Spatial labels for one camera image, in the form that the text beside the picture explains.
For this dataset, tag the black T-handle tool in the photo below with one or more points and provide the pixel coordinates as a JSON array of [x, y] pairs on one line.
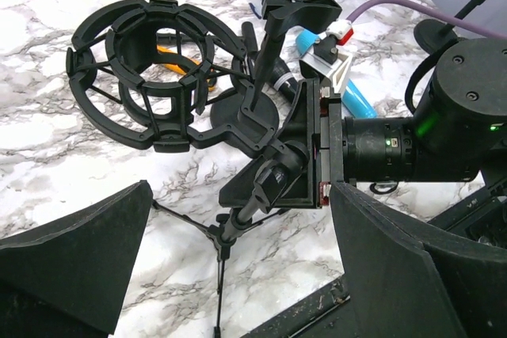
[[248, 38]]

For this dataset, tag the blue toy microphone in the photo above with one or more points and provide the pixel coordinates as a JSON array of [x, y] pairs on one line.
[[352, 98]]

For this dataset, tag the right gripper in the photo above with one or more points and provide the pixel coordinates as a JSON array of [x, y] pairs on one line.
[[316, 116]]

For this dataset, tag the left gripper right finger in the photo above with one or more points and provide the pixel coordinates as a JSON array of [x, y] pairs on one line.
[[407, 278]]

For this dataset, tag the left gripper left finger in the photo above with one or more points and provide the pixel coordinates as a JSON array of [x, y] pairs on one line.
[[69, 277]]

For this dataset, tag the black clip microphone stand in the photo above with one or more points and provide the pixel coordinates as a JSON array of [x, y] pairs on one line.
[[280, 16]]

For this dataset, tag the black microphone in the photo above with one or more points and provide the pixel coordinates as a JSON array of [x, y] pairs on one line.
[[283, 81]]

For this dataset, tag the black tripod shock-mount stand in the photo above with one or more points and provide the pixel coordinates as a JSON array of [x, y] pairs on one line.
[[117, 77]]

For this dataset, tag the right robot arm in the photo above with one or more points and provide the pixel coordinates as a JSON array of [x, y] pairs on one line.
[[453, 133]]

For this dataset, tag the black round-base shock-mount stand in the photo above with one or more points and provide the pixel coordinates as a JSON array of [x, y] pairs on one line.
[[431, 34]]

